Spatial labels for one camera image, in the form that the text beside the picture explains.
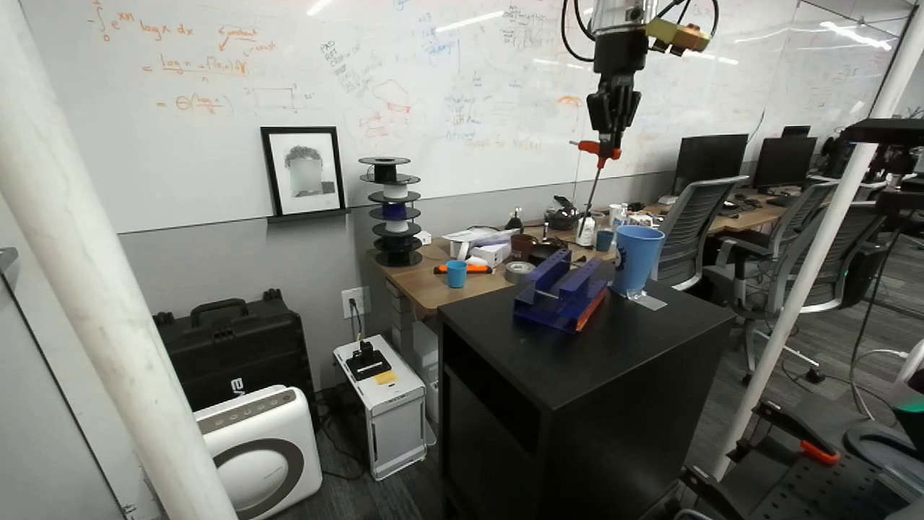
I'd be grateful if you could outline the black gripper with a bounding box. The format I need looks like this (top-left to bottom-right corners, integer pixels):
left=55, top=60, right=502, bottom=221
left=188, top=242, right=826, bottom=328
left=583, top=26, right=650, bottom=162

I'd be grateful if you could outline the large blue plastic cup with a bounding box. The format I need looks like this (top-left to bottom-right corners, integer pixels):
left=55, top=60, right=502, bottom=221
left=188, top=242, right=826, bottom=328
left=612, top=221, right=670, bottom=301

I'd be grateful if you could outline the black desk clutter box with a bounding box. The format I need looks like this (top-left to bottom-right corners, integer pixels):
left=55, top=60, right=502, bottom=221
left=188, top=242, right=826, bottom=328
left=540, top=192, right=587, bottom=233

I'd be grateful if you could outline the white jug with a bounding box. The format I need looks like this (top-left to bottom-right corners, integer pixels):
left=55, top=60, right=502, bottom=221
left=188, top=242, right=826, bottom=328
left=574, top=213, right=602, bottom=252

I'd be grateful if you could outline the black computer monitor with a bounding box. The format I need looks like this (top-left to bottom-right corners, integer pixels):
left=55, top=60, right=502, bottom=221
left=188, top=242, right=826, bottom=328
left=670, top=129, right=752, bottom=197
left=752, top=132, right=821, bottom=190

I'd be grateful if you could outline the grey mesh office chair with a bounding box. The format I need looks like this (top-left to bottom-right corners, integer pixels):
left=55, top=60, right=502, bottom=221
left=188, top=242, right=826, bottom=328
left=655, top=174, right=755, bottom=294

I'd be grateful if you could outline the grey tape roll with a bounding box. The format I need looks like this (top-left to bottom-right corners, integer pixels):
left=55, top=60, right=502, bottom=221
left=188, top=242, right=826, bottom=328
left=502, top=256, right=540, bottom=286

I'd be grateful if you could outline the long wooden office desk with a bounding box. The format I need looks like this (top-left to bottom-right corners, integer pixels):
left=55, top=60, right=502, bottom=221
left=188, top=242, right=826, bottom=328
left=632, top=185, right=814, bottom=239

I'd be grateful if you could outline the silver metal plate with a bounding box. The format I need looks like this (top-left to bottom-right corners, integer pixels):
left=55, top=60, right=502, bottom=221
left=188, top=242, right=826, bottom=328
left=624, top=286, right=670, bottom=315

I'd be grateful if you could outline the white cardboard box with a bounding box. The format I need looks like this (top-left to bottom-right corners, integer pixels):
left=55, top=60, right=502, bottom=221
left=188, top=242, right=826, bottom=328
left=443, top=226, right=517, bottom=272

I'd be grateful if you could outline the orange marker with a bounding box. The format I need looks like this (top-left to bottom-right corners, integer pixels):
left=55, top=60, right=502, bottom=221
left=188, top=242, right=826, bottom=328
left=432, top=259, right=494, bottom=276

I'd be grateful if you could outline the grey office chair with armrests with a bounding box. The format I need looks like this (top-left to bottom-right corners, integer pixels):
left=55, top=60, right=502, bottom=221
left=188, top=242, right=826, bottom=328
left=716, top=177, right=876, bottom=383

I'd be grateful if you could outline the blue filament spool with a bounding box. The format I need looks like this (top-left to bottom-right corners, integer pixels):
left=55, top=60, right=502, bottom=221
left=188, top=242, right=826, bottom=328
left=367, top=187, right=424, bottom=221

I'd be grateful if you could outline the white filament spool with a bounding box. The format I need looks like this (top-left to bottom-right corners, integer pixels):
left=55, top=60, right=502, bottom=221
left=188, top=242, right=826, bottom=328
left=371, top=217, right=424, bottom=242

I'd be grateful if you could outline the black filament spool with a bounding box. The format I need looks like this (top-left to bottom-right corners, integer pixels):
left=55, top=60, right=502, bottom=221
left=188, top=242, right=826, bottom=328
left=374, top=237, right=429, bottom=272

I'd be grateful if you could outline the thin white pvc pole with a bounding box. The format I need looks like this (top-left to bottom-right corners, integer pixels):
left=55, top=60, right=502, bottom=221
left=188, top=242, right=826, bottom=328
left=710, top=6, right=924, bottom=483

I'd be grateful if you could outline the black cabinet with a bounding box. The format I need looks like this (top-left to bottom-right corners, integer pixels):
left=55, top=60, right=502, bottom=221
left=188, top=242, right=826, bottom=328
left=436, top=276, right=740, bottom=520

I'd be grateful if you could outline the framed portrait photo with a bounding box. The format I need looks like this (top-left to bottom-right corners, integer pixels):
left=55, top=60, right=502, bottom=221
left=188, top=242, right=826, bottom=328
left=258, top=125, right=351, bottom=220

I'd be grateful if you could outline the white floor cabinet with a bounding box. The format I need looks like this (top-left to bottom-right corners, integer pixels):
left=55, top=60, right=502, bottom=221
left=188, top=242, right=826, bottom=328
left=329, top=331, right=432, bottom=484

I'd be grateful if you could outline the black hard case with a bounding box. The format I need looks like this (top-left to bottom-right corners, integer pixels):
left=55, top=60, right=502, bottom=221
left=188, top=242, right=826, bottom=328
left=154, top=286, right=319, bottom=413

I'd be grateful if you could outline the white air purifier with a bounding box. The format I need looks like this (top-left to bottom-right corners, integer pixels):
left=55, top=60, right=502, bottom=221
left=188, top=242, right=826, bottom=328
left=190, top=382, right=328, bottom=520

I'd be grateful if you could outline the thick white pvc pole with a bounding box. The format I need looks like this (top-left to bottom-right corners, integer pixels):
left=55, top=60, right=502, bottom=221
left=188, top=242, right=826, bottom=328
left=0, top=0, right=241, bottom=520

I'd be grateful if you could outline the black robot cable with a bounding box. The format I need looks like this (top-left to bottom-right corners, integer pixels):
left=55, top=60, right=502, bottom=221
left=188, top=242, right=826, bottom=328
left=658, top=0, right=726, bottom=34
left=559, top=0, right=602, bottom=65

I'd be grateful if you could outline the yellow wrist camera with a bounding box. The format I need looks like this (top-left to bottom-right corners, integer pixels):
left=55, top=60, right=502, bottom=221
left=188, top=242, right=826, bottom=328
left=644, top=13, right=715, bottom=57

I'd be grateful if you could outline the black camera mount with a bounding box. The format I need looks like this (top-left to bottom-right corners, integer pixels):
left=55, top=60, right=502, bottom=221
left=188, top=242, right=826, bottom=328
left=839, top=114, right=924, bottom=149

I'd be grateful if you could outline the white wall outlet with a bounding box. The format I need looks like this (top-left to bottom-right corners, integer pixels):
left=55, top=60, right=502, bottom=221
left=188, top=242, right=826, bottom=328
left=339, top=282, right=371, bottom=321

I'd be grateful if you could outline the black device with cable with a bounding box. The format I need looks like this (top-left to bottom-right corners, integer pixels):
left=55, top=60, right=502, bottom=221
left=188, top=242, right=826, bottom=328
left=343, top=335, right=397, bottom=383

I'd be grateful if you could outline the black tool with orange handle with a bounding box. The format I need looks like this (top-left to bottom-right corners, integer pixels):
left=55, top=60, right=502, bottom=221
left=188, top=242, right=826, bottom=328
left=728, top=395, right=847, bottom=474

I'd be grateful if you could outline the white wall whiteboard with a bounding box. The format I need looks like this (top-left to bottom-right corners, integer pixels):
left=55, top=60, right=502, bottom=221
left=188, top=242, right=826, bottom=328
left=16, top=0, right=924, bottom=237

